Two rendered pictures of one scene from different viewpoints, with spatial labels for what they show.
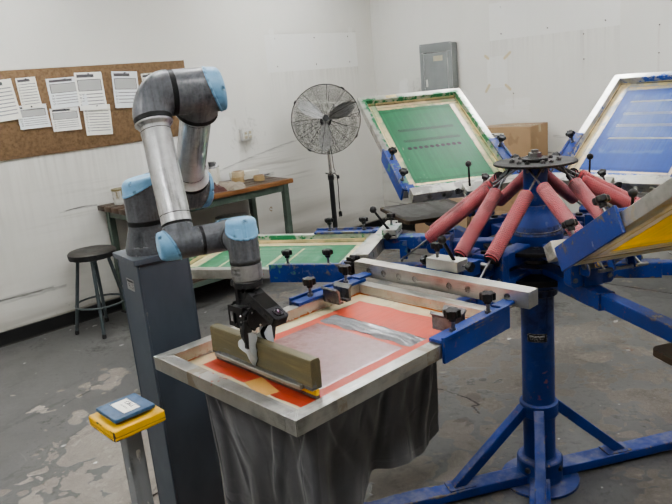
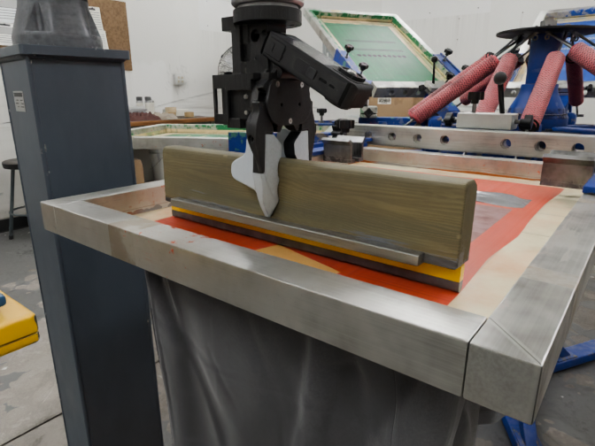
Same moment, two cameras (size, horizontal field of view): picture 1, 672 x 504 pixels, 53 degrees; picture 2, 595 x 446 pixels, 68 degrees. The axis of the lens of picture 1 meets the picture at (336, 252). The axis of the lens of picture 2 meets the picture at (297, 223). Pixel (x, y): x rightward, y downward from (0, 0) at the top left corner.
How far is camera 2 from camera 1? 1.23 m
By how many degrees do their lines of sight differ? 9
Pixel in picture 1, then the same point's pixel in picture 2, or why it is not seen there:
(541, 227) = (552, 108)
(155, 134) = not seen: outside the picture
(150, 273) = (53, 76)
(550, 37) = (431, 20)
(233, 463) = (195, 411)
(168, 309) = (85, 147)
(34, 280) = not seen: outside the picture
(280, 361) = (349, 198)
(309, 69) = not seen: hidden behind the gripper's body
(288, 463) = (339, 434)
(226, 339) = (198, 169)
